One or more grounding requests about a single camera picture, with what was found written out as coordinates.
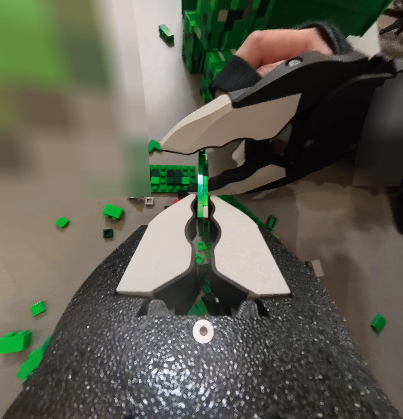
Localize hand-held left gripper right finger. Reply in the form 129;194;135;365
210;195;291;315

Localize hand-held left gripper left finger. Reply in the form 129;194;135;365
116;194;202;315

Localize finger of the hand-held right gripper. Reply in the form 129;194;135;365
207;163;288;195
159;93;302;155

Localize green mosaic brick cube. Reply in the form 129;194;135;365
196;149;211;237

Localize tall green mosaic brick build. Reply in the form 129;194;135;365
182;0;277;103

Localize grey desk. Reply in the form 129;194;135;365
0;0;403;419

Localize person's right hand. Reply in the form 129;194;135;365
235;27;334;77

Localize loose small green bricks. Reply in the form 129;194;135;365
0;24;387;382

